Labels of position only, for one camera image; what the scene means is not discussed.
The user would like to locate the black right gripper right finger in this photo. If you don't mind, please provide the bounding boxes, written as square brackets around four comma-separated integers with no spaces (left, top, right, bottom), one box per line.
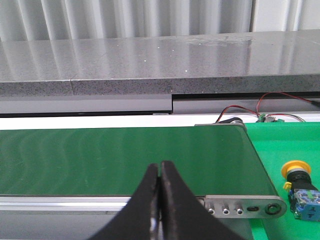
[160,160,243,240]

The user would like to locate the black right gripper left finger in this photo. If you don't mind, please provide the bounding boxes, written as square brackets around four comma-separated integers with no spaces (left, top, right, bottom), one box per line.
[90,163,159,240]

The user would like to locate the yellow mushroom push button switch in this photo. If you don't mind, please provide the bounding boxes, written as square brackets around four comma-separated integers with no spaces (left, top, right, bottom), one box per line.
[281,160,320,222]

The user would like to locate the green conveyor belt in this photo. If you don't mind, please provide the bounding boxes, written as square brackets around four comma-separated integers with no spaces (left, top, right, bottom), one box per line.
[0,124,277,196]

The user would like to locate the bright green mat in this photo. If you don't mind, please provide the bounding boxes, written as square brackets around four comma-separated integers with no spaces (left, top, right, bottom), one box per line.
[246,122,320,240]

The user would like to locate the green terminal circuit board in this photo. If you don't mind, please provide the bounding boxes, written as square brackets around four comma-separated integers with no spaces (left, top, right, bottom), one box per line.
[256,113,284,123]

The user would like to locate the grey stone countertop slab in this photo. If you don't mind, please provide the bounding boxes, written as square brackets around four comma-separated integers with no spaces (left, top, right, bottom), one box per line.
[0,30,320,97]

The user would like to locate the white pleated curtain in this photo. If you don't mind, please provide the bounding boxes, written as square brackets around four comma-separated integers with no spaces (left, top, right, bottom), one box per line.
[0,0,320,42]

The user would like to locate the aluminium conveyor frame rail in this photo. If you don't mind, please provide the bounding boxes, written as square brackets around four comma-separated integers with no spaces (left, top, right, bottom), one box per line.
[0,195,287,219]

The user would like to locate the red and black wires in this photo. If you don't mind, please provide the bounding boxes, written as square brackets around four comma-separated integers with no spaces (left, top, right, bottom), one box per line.
[215,91,320,123]

